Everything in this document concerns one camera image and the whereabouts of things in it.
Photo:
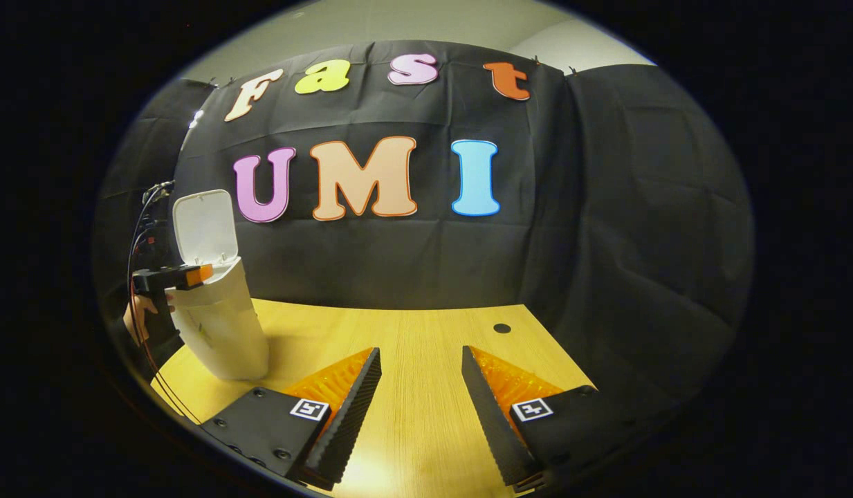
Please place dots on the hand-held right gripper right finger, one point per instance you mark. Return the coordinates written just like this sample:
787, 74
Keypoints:
492, 422

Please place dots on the wooden desktop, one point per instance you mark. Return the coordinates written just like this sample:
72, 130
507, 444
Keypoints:
419, 360

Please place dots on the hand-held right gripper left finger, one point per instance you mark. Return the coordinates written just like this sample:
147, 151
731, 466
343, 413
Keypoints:
353, 422

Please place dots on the white desktop garbage bin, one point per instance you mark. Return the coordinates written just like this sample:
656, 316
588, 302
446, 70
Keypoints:
222, 325

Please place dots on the black backdrop cloth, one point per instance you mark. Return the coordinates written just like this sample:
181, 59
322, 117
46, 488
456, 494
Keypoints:
433, 263

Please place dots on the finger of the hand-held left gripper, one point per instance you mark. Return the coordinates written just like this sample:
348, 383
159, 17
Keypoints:
163, 278

